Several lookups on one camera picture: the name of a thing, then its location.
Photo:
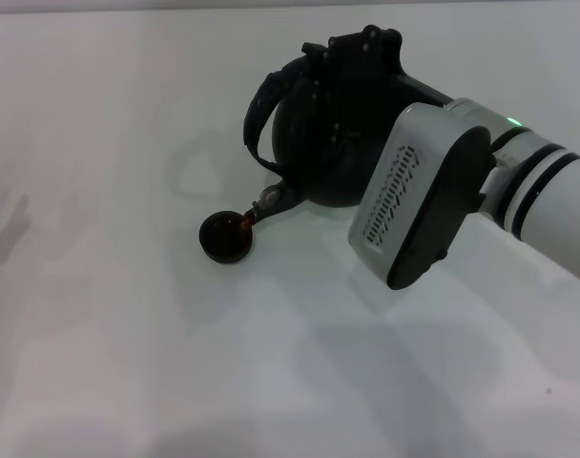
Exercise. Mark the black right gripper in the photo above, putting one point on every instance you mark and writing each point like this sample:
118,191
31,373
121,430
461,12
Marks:
371,62

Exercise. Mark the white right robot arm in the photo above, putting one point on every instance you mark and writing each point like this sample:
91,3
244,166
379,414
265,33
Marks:
557,205

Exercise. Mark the dark brown teacup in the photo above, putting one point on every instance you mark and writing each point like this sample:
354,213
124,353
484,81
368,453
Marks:
223,238

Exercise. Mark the black round teapot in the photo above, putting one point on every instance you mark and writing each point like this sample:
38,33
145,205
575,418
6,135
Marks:
299,157

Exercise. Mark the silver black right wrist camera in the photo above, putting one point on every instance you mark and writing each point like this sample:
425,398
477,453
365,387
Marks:
414,191

